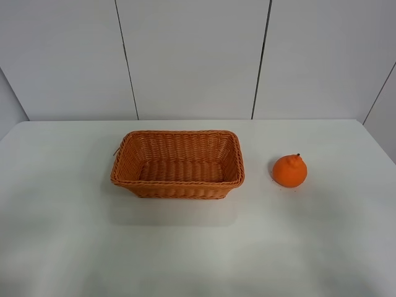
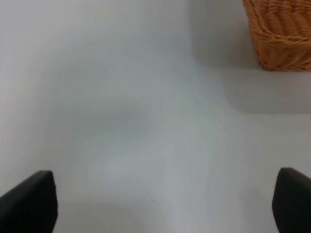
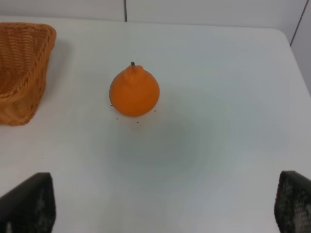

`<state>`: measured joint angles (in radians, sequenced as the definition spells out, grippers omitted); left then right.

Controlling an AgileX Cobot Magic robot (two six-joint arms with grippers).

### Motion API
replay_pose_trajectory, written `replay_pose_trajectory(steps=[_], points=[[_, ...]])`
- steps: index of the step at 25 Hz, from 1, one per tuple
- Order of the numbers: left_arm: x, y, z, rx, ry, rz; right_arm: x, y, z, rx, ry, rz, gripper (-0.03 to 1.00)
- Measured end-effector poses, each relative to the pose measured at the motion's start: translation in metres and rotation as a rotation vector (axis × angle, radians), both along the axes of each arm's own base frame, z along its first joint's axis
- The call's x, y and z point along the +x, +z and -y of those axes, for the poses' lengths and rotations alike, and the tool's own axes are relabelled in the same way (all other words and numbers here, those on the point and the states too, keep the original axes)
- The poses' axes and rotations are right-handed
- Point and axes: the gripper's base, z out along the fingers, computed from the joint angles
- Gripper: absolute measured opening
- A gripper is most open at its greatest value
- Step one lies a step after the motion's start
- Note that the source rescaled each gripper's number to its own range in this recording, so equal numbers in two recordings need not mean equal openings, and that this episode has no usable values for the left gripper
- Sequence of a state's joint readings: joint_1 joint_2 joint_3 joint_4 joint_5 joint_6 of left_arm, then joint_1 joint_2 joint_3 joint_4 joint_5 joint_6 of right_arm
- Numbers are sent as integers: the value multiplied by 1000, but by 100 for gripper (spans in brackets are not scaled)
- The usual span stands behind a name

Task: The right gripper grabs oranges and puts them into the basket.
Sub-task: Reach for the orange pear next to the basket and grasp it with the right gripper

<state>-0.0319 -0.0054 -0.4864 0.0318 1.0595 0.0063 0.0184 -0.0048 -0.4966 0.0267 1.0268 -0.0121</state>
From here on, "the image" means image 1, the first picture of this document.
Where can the orange with stem bump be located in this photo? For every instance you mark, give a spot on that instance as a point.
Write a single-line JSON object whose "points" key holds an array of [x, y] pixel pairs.
{"points": [[290, 171]]}

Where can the orange woven wicker basket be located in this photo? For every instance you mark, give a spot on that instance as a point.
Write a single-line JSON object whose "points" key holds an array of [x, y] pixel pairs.
{"points": [[179, 164]]}

